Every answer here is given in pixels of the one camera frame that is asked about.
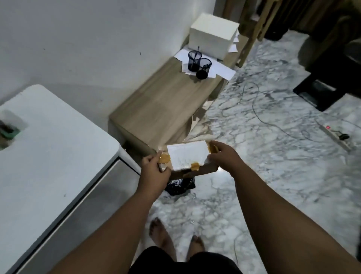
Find person's left forearm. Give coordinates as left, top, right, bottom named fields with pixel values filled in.
left=49, top=190, right=160, bottom=274

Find black mesh pen holder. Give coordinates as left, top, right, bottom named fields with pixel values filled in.
left=196, top=58, right=212, bottom=80
left=187, top=50, right=202, bottom=72

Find white table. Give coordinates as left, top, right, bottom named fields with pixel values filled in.
left=0, top=84, right=142, bottom=274

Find white power strip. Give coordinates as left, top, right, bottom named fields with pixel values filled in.
left=319, top=123, right=353, bottom=152

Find person's foot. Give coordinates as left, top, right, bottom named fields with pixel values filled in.
left=186, top=235, right=205, bottom=262
left=149, top=217, right=177, bottom=262

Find person's left foot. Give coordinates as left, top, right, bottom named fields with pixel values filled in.
left=149, top=217, right=177, bottom=262

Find person's left hand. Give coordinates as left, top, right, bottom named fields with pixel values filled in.
left=137, top=151, right=172, bottom=200

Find person's right foot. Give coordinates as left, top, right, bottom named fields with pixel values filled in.
left=186, top=235, right=205, bottom=262

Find person's black shorts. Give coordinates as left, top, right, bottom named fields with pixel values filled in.
left=128, top=246, right=243, bottom=274

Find low wooden bench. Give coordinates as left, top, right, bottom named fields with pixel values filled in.
left=108, top=33, right=249, bottom=156

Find person's right forearm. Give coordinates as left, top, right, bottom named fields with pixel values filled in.
left=231, top=163, right=361, bottom=274

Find black stand base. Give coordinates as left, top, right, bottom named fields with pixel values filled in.
left=293, top=37, right=361, bottom=112

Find taped cardboard parcel white label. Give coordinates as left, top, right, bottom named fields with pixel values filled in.
left=157, top=140, right=219, bottom=180

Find cardboard scraps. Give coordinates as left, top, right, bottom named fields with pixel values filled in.
left=188, top=98, right=216, bottom=134

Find person's right hand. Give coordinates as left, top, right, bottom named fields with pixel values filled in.
left=208, top=141, right=246, bottom=177

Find green object on plastic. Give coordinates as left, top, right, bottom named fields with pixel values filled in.
left=0, top=110, right=29, bottom=151

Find white paper sheets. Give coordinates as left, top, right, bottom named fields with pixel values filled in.
left=174, top=28, right=240, bottom=81

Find white box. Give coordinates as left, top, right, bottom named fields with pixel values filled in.
left=188, top=13, right=240, bottom=60

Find wooden chair frame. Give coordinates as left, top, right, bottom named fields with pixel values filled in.
left=222, top=0, right=283, bottom=68

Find black plastic bag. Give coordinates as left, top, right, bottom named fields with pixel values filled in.
left=164, top=177, right=196, bottom=196

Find grey cable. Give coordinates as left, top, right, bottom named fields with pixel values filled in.
left=239, top=82, right=328, bottom=143

